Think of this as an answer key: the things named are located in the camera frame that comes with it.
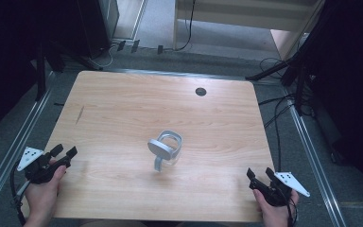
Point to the clear cup with grey lid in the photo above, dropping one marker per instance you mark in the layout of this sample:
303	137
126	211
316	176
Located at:
165	149

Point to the dark round table grommet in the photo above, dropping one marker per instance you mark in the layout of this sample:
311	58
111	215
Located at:
200	91

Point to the black plug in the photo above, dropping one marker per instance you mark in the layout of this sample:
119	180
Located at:
121	45
160	49
135	46

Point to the silver metal floor rail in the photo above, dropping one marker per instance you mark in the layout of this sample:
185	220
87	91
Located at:
315	164
11	157
176	73

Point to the black cabinet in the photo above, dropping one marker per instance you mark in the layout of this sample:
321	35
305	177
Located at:
96	25

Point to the white shelf unit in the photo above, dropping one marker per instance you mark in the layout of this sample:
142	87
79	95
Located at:
233	14

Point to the person's right hand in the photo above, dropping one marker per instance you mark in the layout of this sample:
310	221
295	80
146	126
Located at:
274	214

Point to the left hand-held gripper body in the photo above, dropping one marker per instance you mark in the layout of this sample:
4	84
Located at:
39	171

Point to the person's left hand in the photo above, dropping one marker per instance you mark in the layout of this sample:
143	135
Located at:
44	195

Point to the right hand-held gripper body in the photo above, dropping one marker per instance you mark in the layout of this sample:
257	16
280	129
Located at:
279	192

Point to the black metal stand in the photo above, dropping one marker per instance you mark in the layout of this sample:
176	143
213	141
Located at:
41	69
291	67

